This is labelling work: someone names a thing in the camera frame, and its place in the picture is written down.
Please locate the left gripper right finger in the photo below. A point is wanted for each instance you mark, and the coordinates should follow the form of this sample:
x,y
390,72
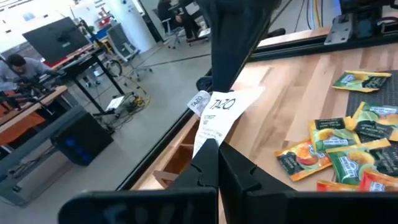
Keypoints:
x,y
248,186

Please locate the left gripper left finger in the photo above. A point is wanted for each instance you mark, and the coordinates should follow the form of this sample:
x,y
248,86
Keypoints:
x,y
199,174

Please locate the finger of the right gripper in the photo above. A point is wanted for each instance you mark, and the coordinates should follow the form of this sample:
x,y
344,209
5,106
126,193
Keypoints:
x,y
236,37
204,84

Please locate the white Tazo tea packet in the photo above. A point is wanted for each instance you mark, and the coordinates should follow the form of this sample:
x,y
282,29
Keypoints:
x,y
224,118

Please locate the green tea packet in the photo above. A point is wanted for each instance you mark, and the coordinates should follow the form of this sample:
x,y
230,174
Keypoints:
x,y
331,137
351,161
360,81
376,124

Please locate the wooden compartment box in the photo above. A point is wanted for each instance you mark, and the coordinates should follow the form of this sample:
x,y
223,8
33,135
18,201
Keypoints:
x,y
174,155

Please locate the person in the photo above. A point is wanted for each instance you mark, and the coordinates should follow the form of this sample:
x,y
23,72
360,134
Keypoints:
x,y
164,12
21,67
192,25

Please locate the white round pillar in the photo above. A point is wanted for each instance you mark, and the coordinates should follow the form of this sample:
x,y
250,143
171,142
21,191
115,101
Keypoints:
x,y
136,25

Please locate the grey office chair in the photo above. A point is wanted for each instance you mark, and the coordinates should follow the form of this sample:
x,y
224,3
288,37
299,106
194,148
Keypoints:
x,y
119,39

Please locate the black computer tower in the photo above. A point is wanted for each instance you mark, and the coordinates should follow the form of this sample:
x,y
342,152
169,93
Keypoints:
x,y
82,140

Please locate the black-legged desk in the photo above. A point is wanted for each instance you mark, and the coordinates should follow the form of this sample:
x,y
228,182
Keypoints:
x,y
77,67

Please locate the black monitor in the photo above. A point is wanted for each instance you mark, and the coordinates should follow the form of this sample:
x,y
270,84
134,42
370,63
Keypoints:
x,y
56,39

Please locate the wooden desk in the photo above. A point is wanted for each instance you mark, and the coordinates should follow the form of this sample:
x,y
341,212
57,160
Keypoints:
x,y
46,99

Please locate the grey woven placemat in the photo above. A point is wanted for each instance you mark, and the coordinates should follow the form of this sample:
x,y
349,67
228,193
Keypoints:
x,y
385,93

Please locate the orange partition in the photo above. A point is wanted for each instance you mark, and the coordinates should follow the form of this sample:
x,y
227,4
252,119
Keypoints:
x,y
18,130

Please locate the black frame rails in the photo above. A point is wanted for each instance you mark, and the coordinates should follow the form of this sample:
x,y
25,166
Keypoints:
x,y
295,50

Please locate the grey metal base bracket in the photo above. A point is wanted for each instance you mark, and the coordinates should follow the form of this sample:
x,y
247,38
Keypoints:
x,y
339,31

